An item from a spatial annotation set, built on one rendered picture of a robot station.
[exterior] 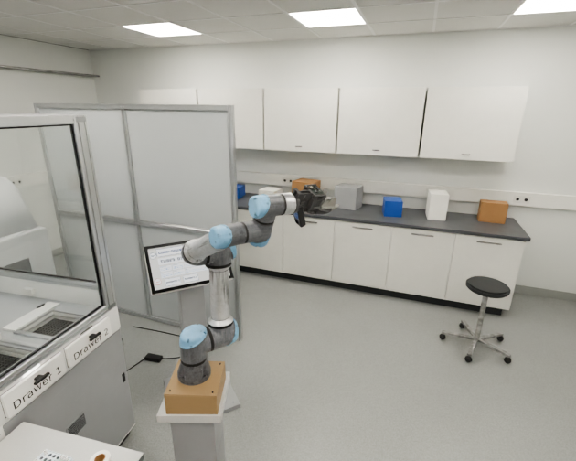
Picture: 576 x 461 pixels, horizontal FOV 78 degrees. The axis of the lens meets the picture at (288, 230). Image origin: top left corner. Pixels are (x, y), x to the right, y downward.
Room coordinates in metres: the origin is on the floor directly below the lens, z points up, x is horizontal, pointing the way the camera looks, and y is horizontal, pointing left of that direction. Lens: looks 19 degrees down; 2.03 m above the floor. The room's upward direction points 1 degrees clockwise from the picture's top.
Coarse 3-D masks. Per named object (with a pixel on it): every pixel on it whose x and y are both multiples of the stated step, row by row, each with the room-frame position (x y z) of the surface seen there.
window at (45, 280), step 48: (0, 144) 1.39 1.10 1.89; (48, 144) 1.60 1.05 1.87; (0, 192) 1.35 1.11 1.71; (48, 192) 1.55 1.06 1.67; (0, 240) 1.30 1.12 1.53; (48, 240) 1.50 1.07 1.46; (0, 288) 1.26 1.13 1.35; (48, 288) 1.45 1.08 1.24; (96, 288) 1.71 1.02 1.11; (0, 336) 1.21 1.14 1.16; (48, 336) 1.40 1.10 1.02
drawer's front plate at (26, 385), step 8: (48, 360) 1.35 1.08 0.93; (56, 360) 1.37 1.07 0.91; (40, 368) 1.30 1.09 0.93; (48, 368) 1.33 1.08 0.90; (56, 368) 1.36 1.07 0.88; (64, 368) 1.40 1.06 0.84; (32, 376) 1.26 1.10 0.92; (56, 376) 1.36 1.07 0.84; (16, 384) 1.20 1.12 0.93; (24, 384) 1.22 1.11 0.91; (32, 384) 1.25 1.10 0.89; (48, 384) 1.31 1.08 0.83; (8, 392) 1.16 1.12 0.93; (16, 392) 1.18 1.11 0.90; (24, 392) 1.21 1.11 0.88; (40, 392) 1.27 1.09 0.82; (8, 400) 1.15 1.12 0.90; (8, 408) 1.14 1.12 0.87; (16, 408) 1.17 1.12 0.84; (8, 416) 1.13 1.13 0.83
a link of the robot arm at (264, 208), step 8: (256, 200) 1.11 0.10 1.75; (264, 200) 1.12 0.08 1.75; (272, 200) 1.13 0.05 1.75; (280, 200) 1.15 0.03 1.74; (256, 208) 1.10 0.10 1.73; (264, 208) 1.11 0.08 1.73; (272, 208) 1.13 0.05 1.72; (280, 208) 1.14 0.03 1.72; (256, 216) 1.11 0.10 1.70; (264, 216) 1.12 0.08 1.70; (272, 216) 1.14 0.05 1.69
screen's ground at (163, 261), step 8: (160, 248) 2.12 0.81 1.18; (168, 256) 2.10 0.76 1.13; (152, 264) 2.03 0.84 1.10; (160, 264) 2.05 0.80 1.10; (168, 264) 2.07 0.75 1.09; (152, 272) 2.00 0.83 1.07; (200, 272) 2.10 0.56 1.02; (208, 272) 2.12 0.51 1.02; (200, 280) 2.07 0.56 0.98; (160, 288) 1.95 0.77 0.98
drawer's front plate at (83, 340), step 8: (104, 320) 1.68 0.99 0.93; (96, 328) 1.62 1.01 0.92; (104, 328) 1.67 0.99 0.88; (80, 336) 1.54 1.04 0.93; (88, 336) 1.56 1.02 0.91; (104, 336) 1.66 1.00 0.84; (72, 344) 1.47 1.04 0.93; (80, 344) 1.51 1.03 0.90; (88, 344) 1.55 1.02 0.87; (96, 344) 1.60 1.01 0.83; (72, 352) 1.46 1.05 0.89; (88, 352) 1.54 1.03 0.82; (72, 360) 1.45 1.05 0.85
